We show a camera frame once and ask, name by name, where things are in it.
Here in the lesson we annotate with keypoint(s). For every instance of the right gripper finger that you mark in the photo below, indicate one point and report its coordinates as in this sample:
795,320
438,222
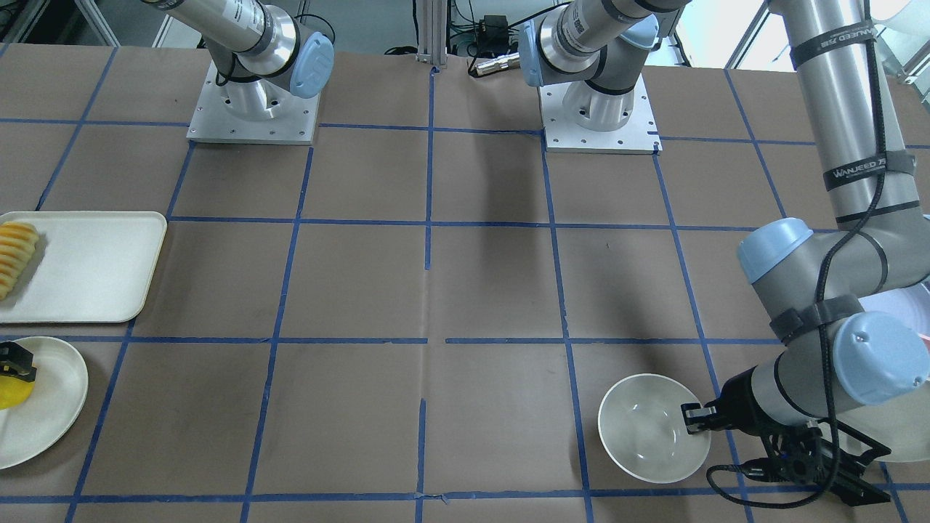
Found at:
17,362

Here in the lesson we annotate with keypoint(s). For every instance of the white round plate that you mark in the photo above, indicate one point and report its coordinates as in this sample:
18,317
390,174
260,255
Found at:
56,401

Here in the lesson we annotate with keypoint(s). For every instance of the aluminium frame post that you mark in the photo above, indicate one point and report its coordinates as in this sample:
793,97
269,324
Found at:
431,31

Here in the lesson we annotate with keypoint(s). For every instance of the white plate in rack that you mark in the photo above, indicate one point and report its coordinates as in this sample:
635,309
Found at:
905,432

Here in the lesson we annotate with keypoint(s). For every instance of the white bowl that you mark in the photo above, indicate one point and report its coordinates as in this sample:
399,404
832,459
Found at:
641,426

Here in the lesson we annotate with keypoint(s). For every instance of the silver metal cylinder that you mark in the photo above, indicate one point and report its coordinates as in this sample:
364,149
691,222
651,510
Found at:
497,65

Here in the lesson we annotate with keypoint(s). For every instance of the yellow lemon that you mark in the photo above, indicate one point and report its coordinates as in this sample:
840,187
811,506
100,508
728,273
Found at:
14,391

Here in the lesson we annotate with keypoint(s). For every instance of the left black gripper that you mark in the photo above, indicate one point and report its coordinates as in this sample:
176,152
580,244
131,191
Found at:
735,407

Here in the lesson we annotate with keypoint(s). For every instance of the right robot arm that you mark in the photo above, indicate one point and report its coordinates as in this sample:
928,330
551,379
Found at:
269,71

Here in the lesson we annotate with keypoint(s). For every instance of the white rectangular tray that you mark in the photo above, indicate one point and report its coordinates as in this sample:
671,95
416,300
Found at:
89,266

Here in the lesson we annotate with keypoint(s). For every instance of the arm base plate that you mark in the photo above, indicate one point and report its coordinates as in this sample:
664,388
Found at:
256,113
579,119

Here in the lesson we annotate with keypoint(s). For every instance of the black dish rack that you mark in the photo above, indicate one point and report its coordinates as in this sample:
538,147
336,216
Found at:
848,483

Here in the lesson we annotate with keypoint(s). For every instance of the blue plate in rack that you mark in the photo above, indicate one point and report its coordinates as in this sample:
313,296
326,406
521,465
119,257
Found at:
910,305

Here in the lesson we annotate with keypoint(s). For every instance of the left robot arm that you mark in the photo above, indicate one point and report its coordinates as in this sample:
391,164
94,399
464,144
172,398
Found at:
647,243

